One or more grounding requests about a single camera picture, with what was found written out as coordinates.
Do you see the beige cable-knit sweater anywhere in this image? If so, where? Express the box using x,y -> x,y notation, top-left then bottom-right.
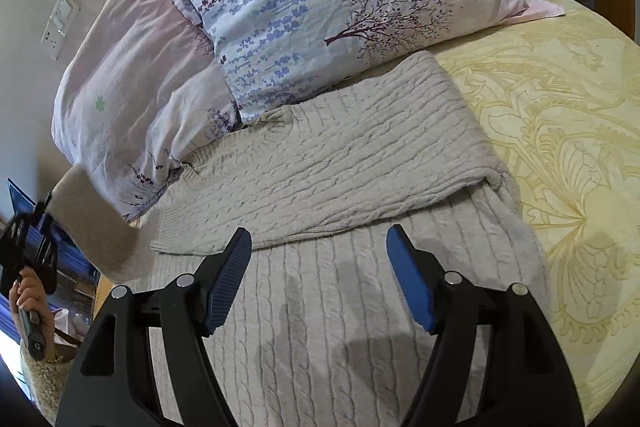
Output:
49,51 -> 551,427

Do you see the white wall switch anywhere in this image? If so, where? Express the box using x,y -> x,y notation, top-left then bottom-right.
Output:
52,0 -> 81,30

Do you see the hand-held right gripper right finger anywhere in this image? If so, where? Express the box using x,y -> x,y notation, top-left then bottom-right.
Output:
386,223 -> 586,427

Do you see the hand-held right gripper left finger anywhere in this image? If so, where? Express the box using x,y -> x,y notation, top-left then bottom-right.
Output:
55,227 -> 253,427

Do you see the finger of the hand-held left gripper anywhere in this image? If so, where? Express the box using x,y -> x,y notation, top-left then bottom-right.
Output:
31,190 -> 55,229

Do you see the white wall socket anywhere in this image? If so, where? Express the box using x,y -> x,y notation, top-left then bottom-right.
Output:
42,19 -> 69,60

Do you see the person's left hand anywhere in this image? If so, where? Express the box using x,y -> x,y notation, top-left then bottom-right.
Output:
9,268 -> 55,349

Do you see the pink floral pillow lower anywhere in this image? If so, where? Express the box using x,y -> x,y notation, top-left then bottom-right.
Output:
52,0 -> 244,222

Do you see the yellow patterned bedspread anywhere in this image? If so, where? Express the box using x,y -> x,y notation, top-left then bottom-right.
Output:
434,0 -> 640,413

